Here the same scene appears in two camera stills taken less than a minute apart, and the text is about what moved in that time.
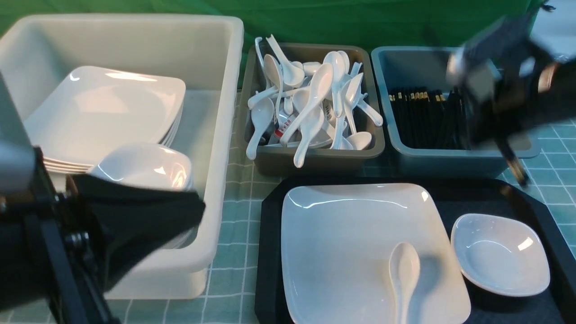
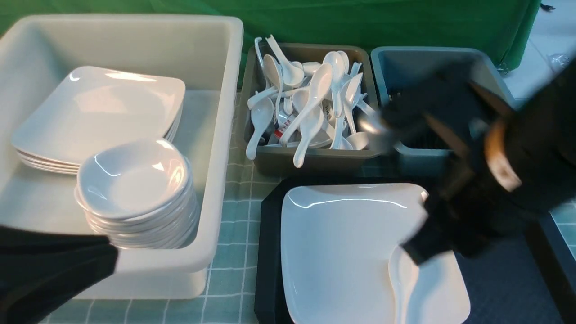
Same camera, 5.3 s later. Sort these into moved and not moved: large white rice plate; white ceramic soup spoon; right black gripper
Moved: right black gripper
Not moved: white ceramic soup spoon; large white rice plate
